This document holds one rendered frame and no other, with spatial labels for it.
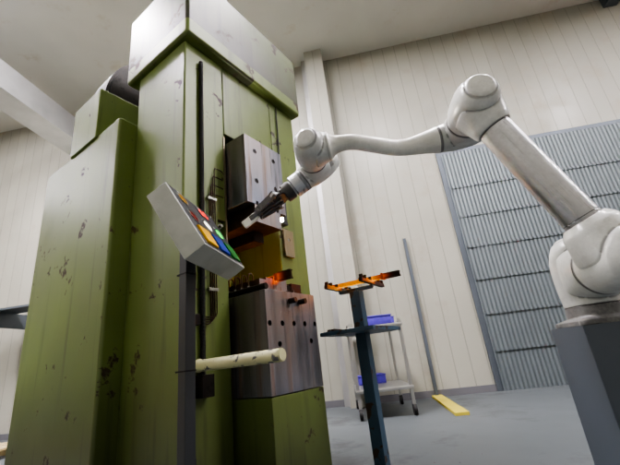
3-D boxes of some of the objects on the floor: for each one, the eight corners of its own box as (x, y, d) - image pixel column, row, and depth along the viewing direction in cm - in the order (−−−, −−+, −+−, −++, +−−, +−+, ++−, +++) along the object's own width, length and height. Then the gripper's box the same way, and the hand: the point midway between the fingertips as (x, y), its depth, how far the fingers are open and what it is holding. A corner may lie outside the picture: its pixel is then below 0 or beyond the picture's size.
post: (196, 609, 96) (196, 232, 132) (183, 619, 93) (186, 230, 129) (186, 605, 98) (188, 235, 134) (173, 614, 95) (179, 232, 131)
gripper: (293, 187, 132) (242, 227, 131) (301, 201, 144) (254, 237, 143) (282, 173, 135) (232, 212, 134) (291, 188, 147) (244, 224, 146)
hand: (250, 220), depth 139 cm, fingers closed
